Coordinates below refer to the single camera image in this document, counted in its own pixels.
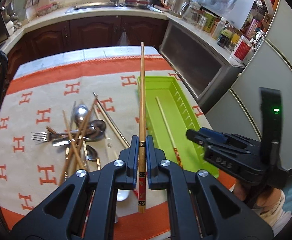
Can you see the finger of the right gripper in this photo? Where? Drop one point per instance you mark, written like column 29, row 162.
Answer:
column 213, row 135
column 197, row 137

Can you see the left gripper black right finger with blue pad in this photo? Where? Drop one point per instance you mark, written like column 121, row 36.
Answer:
column 200, row 207

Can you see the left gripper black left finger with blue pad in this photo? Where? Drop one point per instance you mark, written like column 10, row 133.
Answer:
column 61, row 215

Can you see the pale chopstick red end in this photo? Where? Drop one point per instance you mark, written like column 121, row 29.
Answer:
column 178, row 158

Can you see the dark brown wooden chopstick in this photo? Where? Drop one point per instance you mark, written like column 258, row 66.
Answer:
column 76, row 143

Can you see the white ceramic soup spoon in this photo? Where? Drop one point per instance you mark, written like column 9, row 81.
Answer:
column 112, row 155

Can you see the bamboo chopstick red black end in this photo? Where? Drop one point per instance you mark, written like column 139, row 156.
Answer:
column 142, row 137

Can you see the steel fork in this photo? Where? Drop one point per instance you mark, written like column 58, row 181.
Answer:
column 49, row 136

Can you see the person's right hand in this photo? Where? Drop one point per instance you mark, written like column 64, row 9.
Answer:
column 266, row 200

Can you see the lime green plastic tray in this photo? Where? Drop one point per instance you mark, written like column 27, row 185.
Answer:
column 180, row 117

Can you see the grey metal cabinet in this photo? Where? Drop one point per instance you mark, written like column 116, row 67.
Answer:
column 206, row 69

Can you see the white jar red label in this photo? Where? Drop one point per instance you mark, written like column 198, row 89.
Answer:
column 241, row 49

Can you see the orange beige H-pattern cloth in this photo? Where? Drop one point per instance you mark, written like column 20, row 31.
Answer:
column 30, row 171

